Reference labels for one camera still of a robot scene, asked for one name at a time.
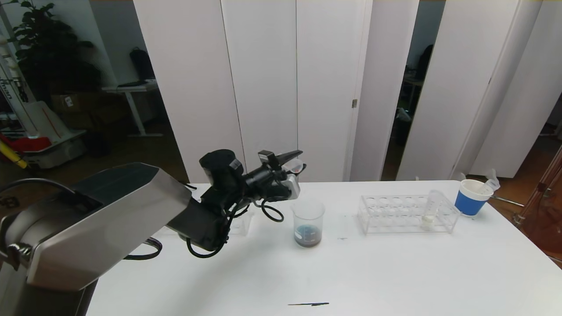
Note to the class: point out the white standing desk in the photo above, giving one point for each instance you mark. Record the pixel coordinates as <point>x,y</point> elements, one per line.
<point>131,89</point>

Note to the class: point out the blue and white paper cup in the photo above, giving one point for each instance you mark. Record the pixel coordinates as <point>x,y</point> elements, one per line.
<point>467,204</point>

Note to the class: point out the cardboard box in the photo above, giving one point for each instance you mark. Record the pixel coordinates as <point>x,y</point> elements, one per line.
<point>72,103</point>

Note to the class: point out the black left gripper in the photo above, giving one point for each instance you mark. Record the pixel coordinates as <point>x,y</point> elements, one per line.
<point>266,159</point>

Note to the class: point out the black backpack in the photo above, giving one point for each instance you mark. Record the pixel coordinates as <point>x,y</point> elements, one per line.
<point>141,65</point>

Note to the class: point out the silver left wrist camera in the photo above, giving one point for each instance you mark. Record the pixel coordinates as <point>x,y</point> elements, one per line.
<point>293,186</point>

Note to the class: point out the red box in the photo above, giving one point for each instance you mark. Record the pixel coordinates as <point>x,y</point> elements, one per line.
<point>30,144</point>

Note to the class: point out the white folding screen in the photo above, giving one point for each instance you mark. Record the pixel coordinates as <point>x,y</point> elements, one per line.
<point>461,87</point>
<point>263,87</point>

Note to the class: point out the dark green potted plant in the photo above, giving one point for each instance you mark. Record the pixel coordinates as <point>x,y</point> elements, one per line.
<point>52,57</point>

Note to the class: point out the clear acrylic test tube rack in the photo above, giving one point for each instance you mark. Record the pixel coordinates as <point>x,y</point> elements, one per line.
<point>395,219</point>
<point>243,224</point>

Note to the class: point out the test tube with pale yellow pigment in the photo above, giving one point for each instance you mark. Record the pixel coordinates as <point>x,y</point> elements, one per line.
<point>427,219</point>

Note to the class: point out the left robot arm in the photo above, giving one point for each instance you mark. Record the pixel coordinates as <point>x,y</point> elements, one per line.
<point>109,219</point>

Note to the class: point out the white platform with board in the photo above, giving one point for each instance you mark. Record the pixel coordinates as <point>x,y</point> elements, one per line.
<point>48,131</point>

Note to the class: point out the clear glass beaker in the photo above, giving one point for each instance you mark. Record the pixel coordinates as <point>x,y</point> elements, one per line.
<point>307,237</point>

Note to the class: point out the test tube with red pigment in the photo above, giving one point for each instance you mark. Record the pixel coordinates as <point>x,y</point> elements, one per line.
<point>489,182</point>
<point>296,164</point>

